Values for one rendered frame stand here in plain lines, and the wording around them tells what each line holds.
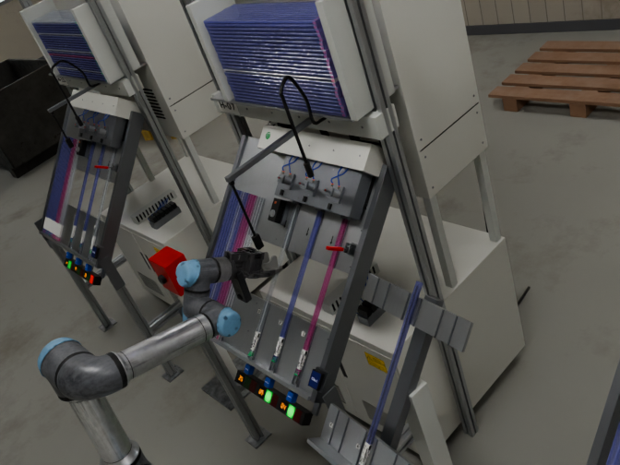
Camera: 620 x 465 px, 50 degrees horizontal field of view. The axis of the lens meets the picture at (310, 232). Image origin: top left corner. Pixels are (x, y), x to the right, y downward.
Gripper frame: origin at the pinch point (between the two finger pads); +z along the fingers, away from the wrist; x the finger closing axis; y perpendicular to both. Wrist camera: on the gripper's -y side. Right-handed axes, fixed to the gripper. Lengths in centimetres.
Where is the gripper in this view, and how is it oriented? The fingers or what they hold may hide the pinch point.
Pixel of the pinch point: (277, 268)
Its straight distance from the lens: 211.3
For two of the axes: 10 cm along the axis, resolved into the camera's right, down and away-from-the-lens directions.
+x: -6.6, -2.3, 7.1
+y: 1.1, -9.7, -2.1
